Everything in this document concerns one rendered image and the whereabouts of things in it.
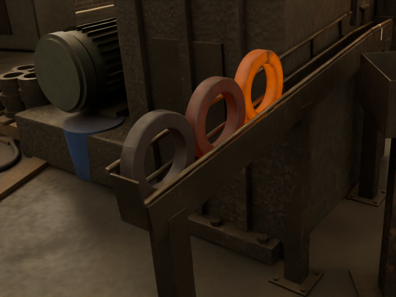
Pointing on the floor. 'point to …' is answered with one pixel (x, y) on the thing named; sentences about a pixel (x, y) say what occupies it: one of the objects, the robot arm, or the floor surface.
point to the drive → (78, 96)
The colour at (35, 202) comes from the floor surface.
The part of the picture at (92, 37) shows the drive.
